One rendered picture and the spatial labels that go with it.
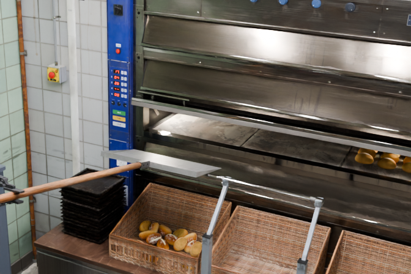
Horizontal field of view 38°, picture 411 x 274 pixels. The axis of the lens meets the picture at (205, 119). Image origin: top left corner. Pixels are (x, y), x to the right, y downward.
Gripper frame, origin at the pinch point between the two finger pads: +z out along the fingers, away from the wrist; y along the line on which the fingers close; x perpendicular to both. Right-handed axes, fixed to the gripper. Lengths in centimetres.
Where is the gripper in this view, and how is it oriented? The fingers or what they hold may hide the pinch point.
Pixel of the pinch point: (13, 194)
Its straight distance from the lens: 219.6
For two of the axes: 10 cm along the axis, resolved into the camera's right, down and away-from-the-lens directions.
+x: -3.7, 0.5, -9.3
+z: 9.2, 1.8, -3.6
